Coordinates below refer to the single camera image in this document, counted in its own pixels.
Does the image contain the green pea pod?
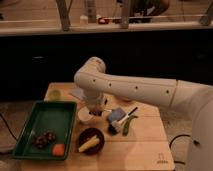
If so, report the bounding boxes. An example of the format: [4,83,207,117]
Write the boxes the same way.
[122,115,138,136]

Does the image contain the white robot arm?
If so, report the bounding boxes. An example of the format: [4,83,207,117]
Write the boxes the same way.
[74,57,213,171]

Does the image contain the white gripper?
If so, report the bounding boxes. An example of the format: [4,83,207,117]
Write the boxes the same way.
[85,95,107,116]

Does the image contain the dark grape bunch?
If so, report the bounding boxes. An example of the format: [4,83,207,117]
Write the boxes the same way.
[33,132,56,149]

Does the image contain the black cable left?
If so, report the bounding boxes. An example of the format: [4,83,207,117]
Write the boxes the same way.
[0,113,18,155]

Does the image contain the black cable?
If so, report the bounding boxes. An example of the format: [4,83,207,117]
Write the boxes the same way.
[168,133,192,166]
[0,113,18,155]

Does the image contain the black white brush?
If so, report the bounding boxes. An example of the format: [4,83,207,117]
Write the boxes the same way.
[108,107,137,135]

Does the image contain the black cable right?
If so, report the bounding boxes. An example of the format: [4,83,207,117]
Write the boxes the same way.
[168,133,192,166]

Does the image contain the white paper cup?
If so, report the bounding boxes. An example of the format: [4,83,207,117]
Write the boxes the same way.
[77,107,94,124]

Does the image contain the green plastic tray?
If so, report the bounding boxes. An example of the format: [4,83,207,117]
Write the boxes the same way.
[12,101,77,160]

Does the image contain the red object on shelf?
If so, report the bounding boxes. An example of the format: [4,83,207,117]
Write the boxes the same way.
[98,17,109,24]

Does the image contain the orange carrot piece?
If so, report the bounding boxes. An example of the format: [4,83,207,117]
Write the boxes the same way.
[52,144,65,156]

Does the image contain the dark brown bowl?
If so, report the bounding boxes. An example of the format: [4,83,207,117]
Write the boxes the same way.
[77,128,105,155]

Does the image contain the blue sponge block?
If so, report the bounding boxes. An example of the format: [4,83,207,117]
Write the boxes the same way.
[107,107,126,122]

